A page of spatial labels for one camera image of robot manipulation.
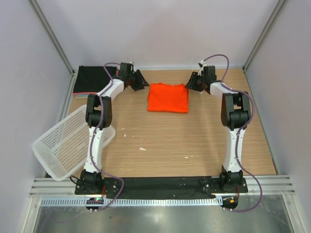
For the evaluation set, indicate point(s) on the white plastic basket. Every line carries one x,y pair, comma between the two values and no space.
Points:
62,150

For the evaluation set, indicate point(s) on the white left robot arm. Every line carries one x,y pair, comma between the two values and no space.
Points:
99,119

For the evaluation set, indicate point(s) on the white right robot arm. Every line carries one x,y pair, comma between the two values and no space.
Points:
235,113

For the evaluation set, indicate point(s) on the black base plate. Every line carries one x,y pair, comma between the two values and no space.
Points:
166,188

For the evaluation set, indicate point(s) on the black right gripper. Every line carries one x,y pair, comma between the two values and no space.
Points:
191,84

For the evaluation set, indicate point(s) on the aluminium frame rail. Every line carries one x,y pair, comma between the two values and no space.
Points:
47,187

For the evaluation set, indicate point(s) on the orange t-shirt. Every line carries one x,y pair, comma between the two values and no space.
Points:
168,98

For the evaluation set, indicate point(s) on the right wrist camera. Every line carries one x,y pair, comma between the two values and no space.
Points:
201,64

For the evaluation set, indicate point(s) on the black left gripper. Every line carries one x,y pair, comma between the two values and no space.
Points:
142,82

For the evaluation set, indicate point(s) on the white slotted cable duct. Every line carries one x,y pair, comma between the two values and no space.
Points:
97,202

